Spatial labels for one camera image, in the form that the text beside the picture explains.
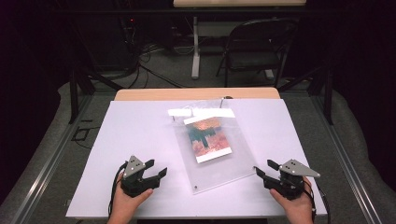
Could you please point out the grey carpeted platform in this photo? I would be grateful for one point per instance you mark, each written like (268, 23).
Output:
(361, 149)

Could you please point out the black folding chair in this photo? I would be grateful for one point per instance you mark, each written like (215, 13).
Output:
(258, 59)

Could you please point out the clear acrylic picture frame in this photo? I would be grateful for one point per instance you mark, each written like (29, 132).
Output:
(218, 177)

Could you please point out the person's left hand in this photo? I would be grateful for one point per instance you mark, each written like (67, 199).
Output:
(124, 207)

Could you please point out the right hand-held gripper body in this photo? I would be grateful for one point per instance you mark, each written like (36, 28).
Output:
(292, 183)

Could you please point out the black metal stand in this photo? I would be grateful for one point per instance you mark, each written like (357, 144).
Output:
(327, 93)
(74, 93)

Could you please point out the painted landscape picture card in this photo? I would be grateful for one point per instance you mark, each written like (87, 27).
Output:
(207, 140)

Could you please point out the aluminium rail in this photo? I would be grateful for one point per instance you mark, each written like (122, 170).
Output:
(348, 161)
(46, 165)

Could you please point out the person's right hand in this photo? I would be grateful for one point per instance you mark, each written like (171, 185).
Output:
(299, 208)

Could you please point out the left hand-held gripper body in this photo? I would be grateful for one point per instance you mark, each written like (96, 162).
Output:
(134, 183)

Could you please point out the white-legged wooden desk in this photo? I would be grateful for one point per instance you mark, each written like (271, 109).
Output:
(195, 46)

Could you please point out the dark equipment with red light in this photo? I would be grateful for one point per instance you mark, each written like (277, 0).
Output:
(132, 28)

